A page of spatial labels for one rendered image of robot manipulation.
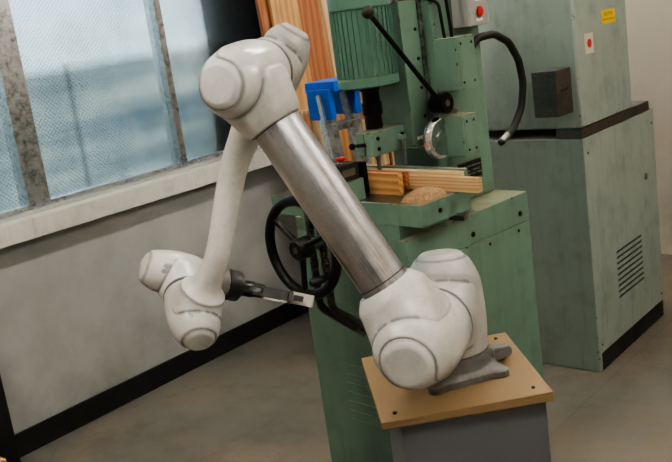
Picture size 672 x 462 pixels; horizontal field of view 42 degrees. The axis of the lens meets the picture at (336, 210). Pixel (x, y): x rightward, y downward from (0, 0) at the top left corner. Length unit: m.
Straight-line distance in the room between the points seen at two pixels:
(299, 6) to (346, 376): 2.06
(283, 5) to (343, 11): 1.63
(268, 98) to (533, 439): 0.88
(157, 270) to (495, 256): 1.08
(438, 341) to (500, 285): 1.09
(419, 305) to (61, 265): 2.07
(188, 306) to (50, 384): 1.67
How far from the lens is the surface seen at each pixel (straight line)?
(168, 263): 2.05
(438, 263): 1.83
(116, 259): 3.63
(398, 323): 1.64
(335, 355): 2.71
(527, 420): 1.90
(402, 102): 2.59
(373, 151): 2.52
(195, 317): 1.92
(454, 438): 1.87
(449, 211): 2.38
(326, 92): 3.46
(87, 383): 3.63
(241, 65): 1.63
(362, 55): 2.46
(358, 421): 2.74
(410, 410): 1.83
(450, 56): 2.57
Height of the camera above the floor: 1.41
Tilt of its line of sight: 12 degrees down
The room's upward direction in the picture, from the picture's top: 8 degrees counter-clockwise
